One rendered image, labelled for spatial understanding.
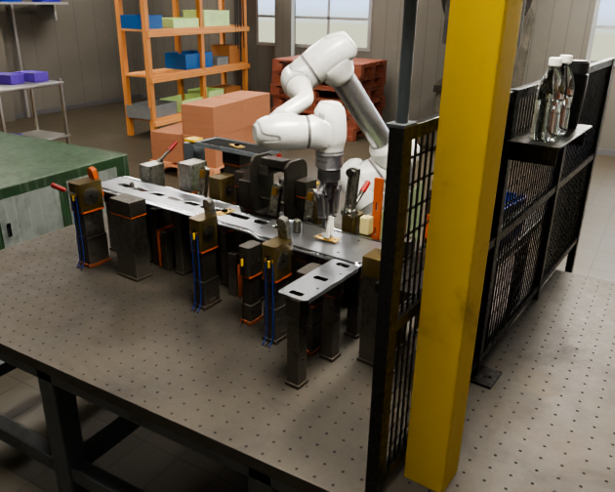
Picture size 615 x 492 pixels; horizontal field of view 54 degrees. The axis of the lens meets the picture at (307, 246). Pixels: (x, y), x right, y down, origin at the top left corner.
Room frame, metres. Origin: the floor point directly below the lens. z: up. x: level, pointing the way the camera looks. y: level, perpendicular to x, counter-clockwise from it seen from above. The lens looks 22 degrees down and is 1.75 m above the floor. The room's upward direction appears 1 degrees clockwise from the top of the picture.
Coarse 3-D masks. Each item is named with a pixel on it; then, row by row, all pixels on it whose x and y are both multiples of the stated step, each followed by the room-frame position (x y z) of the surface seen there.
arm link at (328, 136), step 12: (324, 108) 1.86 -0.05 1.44; (336, 108) 1.86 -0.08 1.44; (312, 120) 1.85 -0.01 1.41; (324, 120) 1.85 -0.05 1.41; (336, 120) 1.85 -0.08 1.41; (312, 132) 1.83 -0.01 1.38; (324, 132) 1.83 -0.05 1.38; (336, 132) 1.84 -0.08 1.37; (312, 144) 1.84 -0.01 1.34; (324, 144) 1.84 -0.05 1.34; (336, 144) 1.85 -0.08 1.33
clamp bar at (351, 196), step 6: (348, 168) 2.03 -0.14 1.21; (354, 168) 2.03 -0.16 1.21; (348, 174) 1.99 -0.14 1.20; (354, 174) 2.02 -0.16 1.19; (348, 180) 2.02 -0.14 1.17; (354, 180) 2.01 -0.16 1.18; (348, 186) 2.02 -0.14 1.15; (354, 186) 2.00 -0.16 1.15; (348, 192) 2.02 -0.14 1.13; (354, 192) 2.00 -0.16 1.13; (348, 198) 2.02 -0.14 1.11; (354, 198) 2.00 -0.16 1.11; (348, 204) 2.01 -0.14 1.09; (354, 204) 2.00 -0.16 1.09
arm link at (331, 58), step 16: (336, 32) 2.45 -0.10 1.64; (320, 48) 2.39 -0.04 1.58; (336, 48) 2.38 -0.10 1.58; (352, 48) 2.41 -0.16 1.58; (320, 64) 2.37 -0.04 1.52; (336, 64) 2.39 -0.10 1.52; (352, 64) 2.44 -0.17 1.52; (320, 80) 2.40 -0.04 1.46; (336, 80) 2.42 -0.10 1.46; (352, 80) 2.46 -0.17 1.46; (352, 96) 2.47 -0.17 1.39; (352, 112) 2.52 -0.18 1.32; (368, 112) 2.52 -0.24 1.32; (368, 128) 2.54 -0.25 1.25; (384, 128) 2.58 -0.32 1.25; (384, 144) 2.59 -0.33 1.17; (384, 160) 2.59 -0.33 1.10; (416, 160) 2.64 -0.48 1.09; (384, 176) 2.61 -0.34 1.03
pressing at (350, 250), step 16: (112, 192) 2.39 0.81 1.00; (128, 192) 2.38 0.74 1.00; (144, 192) 2.39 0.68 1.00; (160, 192) 2.39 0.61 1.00; (176, 192) 2.39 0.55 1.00; (176, 208) 2.20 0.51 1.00; (192, 208) 2.20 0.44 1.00; (240, 208) 2.20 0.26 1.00; (224, 224) 2.04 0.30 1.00; (240, 224) 2.03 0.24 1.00; (256, 224) 2.03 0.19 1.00; (272, 224) 2.04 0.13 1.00; (304, 224) 2.04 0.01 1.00; (304, 240) 1.88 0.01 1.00; (320, 240) 1.88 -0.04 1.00; (352, 240) 1.89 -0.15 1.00; (368, 240) 1.89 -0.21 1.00; (320, 256) 1.76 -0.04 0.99; (336, 256) 1.75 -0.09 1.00; (352, 256) 1.75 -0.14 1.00
